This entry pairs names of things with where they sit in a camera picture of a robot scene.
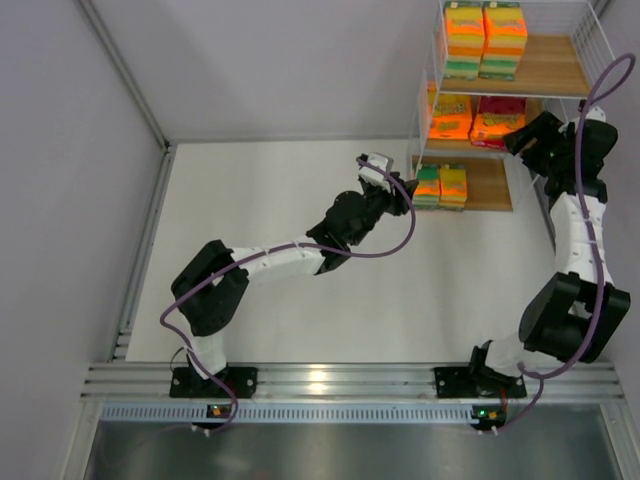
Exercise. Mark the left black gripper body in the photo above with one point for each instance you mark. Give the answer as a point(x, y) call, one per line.
point(395, 198)

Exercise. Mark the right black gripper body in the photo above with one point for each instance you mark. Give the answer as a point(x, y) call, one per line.
point(528, 138)

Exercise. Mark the green sponge orange pack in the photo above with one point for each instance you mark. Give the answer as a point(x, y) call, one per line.
point(427, 194)

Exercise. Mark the pink Scrub Mommy box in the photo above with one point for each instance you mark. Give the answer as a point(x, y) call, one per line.
point(496, 117)

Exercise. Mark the Sponge Daddy yellow sponge box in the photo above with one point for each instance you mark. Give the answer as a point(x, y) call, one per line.
point(453, 187)

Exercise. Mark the Scrub Daddy orange box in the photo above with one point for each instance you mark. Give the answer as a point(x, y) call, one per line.
point(446, 116)

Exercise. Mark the yellow sponge pack green box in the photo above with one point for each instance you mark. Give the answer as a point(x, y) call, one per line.
point(462, 40)

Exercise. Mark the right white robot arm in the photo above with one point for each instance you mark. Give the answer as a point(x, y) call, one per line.
point(577, 311)

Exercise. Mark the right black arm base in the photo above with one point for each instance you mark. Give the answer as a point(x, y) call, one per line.
point(452, 384)

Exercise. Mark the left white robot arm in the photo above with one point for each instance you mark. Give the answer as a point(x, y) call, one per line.
point(211, 287)

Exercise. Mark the middle wooden shelf board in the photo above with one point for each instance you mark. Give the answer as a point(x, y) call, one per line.
point(533, 108)

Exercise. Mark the wooden shelf board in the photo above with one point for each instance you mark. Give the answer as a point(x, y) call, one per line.
point(533, 108)
point(550, 68)
point(487, 185)

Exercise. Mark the top wooden shelf board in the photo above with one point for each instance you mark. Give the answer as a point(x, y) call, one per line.
point(550, 68)

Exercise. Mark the bottom wooden shelf board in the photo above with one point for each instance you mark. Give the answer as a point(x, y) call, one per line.
point(487, 185)

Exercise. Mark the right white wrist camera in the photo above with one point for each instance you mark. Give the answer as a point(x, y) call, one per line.
point(595, 116)

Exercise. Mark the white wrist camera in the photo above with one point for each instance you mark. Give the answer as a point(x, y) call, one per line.
point(374, 169)
point(595, 116)

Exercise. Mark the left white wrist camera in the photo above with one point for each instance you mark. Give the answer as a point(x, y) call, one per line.
point(374, 169)

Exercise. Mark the white wire shelf frame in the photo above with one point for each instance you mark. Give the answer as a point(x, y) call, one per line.
point(579, 20)

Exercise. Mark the aluminium mounting rail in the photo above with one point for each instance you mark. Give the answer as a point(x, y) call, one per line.
point(592, 383)

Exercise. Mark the slotted grey cable duct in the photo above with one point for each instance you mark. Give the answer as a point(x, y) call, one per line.
point(291, 413)

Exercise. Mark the corner aluminium frame post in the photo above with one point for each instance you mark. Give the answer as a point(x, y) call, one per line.
point(105, 39)

